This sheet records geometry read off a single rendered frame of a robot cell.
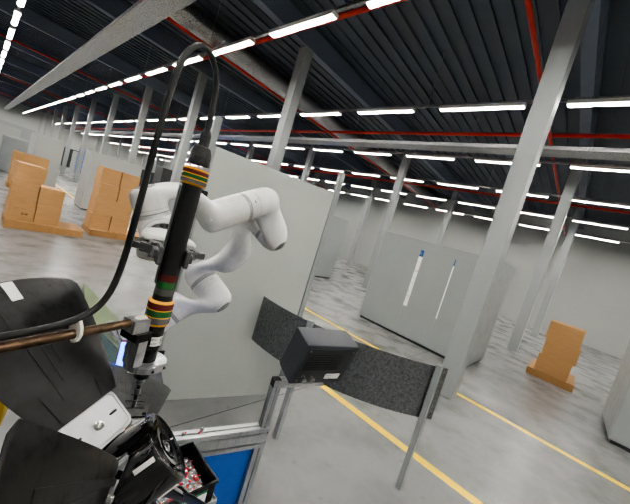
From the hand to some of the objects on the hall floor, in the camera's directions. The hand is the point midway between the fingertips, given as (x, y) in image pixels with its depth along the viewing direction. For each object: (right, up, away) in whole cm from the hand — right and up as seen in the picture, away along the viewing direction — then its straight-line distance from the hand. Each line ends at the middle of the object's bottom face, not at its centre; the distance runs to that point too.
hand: (172, 256), depth 55 cm
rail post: (-20, -148, +70) cm, 165 cm away
